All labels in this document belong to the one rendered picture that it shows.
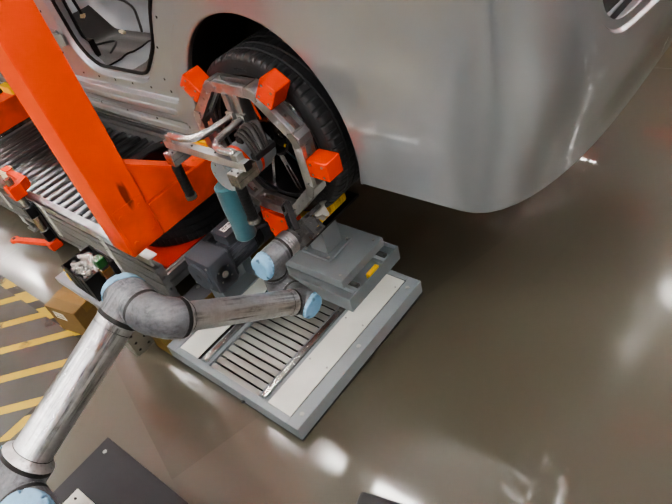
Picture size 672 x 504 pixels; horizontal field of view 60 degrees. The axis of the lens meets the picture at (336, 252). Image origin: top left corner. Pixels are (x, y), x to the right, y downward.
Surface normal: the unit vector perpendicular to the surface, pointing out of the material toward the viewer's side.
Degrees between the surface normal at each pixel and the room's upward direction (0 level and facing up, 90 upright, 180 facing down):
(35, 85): 90
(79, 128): 90
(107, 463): 0
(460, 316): 0
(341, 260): 0
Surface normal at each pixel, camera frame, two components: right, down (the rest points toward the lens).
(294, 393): -0.22, -0.72
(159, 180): 0.76, 0.29
